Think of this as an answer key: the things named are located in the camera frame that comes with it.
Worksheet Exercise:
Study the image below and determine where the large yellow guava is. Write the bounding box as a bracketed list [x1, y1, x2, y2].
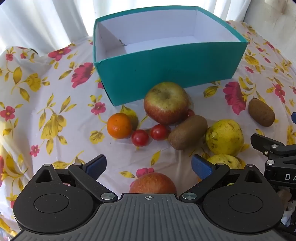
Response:
[205, 119, 244, 156]

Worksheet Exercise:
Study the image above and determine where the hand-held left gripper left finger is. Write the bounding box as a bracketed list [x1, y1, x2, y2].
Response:
[35, 155, 118, 204]

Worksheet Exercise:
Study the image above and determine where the brown kiwi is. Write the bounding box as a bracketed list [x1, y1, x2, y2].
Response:
[248, 98, 275, 127]
[168, 115, 208, 151]

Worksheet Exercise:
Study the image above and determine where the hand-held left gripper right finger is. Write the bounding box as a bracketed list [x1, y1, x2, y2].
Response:
[179, 155, 264, 204]

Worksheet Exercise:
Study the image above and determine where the teal cardboard box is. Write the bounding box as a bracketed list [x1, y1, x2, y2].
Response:
[93, 6, 248, 107]

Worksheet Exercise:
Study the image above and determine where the small yellow guava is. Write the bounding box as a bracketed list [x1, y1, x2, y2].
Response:
[206, 154, 242, 169]

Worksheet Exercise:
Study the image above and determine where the floral tablecloth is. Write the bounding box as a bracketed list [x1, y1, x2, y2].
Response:
[0, 20, 296, 237]

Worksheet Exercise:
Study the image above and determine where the orange tangerine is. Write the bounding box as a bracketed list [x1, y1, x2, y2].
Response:
[107, 113, 133, 139]

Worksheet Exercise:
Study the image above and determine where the white curtain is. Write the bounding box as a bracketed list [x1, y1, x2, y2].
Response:
[0, 0, 246, 55]

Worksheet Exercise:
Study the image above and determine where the red and green apple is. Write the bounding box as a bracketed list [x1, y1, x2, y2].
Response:
[144, 82, 189, 126]

